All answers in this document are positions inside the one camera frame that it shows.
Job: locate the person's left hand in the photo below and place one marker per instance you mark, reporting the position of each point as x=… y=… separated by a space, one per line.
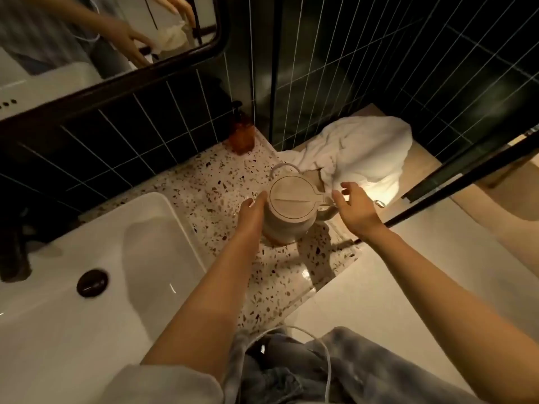
x=249 y=220

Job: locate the person's right hand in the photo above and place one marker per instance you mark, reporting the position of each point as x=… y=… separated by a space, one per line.
x=360 y=216

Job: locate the person's right thumb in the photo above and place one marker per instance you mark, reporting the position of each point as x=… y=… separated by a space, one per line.
x=339 y=199

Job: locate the person's left fingers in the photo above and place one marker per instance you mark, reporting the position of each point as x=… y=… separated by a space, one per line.
x=257 y=202

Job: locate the white electric kettle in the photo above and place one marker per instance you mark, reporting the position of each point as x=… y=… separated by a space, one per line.
x=292 y=206

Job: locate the person's right forearm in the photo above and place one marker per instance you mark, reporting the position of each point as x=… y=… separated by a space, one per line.
x=446 y=307

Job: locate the person's left forearm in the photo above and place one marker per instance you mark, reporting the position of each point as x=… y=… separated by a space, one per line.
x=210 y=307

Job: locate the white crumpled towel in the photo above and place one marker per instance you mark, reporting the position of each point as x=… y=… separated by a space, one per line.
x=362 y=151

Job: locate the amber soap pump bottle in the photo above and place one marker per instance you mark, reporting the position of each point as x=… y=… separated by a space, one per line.
x=242 y=136

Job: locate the black framed glass shower door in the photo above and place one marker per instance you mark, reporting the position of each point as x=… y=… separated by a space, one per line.
x=463 y=175

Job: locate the grey washed jeans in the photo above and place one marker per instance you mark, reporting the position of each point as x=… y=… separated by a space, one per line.
x=358 y=370

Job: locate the dark round sink drain plug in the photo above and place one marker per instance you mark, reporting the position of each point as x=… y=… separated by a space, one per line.
x=92 y=283

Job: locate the white shirt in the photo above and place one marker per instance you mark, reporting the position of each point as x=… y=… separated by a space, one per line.
x=168 y=387

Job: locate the white ceramic sink basin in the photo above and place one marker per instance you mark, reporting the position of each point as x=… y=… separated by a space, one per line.
x=84 y=332

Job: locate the black faucet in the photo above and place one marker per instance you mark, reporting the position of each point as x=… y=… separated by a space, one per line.
x=14 y=252

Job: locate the black framed wall mirror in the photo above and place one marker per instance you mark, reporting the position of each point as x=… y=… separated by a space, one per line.
x=105 y=86

